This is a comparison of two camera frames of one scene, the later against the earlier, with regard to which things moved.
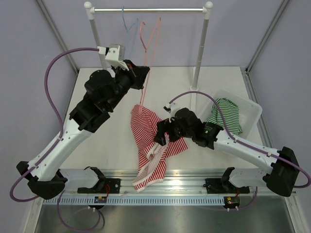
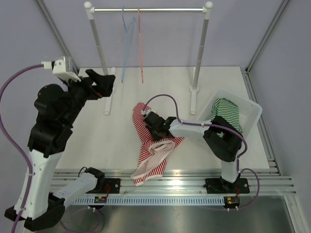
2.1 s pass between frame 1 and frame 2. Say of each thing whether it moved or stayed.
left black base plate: stayed
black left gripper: moved
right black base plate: stayed
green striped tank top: stayed
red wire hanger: moved
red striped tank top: moved
